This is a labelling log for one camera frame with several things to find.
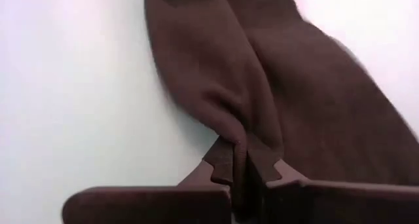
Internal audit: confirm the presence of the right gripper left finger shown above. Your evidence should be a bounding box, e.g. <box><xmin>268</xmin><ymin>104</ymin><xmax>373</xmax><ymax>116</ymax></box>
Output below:
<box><xmin>61</xmin><ymin>135</ymin><xmax>235</xmax><ymax>224</ymax></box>

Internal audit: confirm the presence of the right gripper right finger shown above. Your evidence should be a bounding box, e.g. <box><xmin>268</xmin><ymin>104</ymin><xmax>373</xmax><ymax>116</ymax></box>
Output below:
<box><xmin>247</xmin><ymin>140</ymin><xmax>419</xmax><ymax>224</ymax></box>

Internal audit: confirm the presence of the black towel with white label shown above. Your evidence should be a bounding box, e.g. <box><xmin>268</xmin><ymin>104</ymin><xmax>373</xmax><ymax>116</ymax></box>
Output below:
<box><xmin>143</xmin><ymin>0</ymin><xmax>419</xmax><ymax>223</ymax></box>

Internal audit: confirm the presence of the green table mat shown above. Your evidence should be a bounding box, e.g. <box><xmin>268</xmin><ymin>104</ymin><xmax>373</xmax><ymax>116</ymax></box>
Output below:
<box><xmin>0</xmin><ymin>0</ymin><xmax>419</xmax><ymax>224</ymax></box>

